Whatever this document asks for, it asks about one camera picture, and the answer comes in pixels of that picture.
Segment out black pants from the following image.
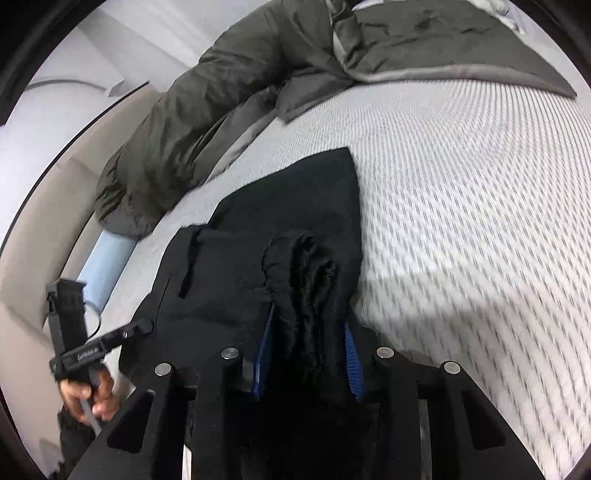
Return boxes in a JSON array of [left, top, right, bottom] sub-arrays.
[[117, 147, 385, 480]]

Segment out person's left hand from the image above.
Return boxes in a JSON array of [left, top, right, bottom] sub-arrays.
[[58, 366, 120, 426]]

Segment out light blue pillow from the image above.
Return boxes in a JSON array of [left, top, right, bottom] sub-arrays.
[[76, 230, 137, 313]]

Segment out dark grey duvet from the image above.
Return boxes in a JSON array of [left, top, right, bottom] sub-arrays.
[[94, 1, 576, 239]]

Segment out beige padded headboard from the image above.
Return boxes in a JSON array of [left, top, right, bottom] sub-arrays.
[[1, 84, 159, 478]]

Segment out black cable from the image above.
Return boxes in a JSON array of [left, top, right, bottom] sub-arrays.
[[43, 297, 103, 342]]

